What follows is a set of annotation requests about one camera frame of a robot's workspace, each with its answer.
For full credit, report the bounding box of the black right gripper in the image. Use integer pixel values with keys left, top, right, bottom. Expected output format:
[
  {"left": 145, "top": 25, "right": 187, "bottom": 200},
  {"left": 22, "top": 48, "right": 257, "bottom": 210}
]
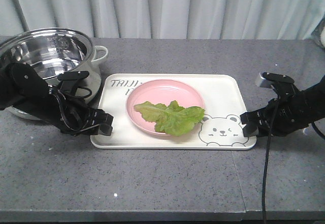
[{"left": 240, "top": 91, "right": 309, "bottom": 137}]

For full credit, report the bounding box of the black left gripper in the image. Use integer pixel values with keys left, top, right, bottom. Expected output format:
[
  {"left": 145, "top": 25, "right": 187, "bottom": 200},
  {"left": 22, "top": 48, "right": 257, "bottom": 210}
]
[{"left": 49, "top": 86, "right": 114, "bottom": 136}]

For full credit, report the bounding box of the cream bear serving tray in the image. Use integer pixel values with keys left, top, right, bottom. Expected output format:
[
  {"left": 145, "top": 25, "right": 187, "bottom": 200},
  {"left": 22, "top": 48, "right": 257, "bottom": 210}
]
[{"left": 90, "top": 74, "right": 256, "bottom": 150}]

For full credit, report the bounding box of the pink round plate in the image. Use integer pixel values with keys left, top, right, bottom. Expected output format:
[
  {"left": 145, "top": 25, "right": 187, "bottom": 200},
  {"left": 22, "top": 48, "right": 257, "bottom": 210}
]
[{"left": 126, "top": 79, "right": 205, "bottom": 135}]

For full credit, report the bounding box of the green lettuce leaf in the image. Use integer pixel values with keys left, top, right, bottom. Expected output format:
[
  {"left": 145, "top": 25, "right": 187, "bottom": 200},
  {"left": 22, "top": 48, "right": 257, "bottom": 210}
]
[{"left": 134, "top": 101, "right": 205, "bottom": 136}]

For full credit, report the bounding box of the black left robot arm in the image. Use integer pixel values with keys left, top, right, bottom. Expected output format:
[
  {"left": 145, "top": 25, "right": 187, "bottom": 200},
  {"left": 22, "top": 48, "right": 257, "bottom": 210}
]
[{"left": 1, "top": 63, "right": 113, "bottom": 136}]

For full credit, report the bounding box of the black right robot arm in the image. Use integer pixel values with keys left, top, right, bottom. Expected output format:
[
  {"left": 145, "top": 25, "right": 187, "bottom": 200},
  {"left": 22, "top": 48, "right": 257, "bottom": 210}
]
[{"left": 240, "top": 72, "right": 324, "bottom": 137}]

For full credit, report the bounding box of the light green electric cooking pot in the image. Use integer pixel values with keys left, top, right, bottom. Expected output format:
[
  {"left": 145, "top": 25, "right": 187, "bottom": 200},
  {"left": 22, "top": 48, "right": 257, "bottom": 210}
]
[{"left": 1, "top": 27, "right": 109, "bottom": 104}]

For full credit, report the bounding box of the white rice cooker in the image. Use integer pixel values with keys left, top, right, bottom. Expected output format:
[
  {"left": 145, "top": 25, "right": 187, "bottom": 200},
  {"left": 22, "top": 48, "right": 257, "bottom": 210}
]
[{"left": 313, "top": 20, "right": 324, "bottom": 48}]

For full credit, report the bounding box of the white pleated curtain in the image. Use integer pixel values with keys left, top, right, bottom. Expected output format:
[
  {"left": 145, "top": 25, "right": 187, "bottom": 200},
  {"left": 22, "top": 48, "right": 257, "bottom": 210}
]
[{"left": 1, "top": 0, "right": 324, "bottom": 40}]

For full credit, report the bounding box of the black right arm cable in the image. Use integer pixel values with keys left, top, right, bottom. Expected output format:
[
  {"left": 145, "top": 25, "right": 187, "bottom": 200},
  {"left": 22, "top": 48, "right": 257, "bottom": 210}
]
[{"left": 261, "top": 95, "right": 281, "bottom": 224}]

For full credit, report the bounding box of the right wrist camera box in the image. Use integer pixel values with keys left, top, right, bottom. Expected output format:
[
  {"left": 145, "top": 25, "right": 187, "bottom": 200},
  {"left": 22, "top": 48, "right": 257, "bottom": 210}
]
[{"left": 255, "top": 72, "right": 295, "bottom": 88}]

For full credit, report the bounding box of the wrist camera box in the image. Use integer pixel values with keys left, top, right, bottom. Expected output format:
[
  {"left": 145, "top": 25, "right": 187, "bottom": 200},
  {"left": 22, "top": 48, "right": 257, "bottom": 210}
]
[
  {"left": 57, "top": 71, "right": 89, "bottom": 81},
  {"left": 255, "top": 72, "right": 295, "bottom": 88}
]

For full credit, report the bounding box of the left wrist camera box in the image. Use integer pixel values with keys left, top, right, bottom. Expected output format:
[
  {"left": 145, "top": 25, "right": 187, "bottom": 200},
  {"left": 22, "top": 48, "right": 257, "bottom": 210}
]
[{"left": 57, "top": 71, "right": 89, "bottom": 81}]

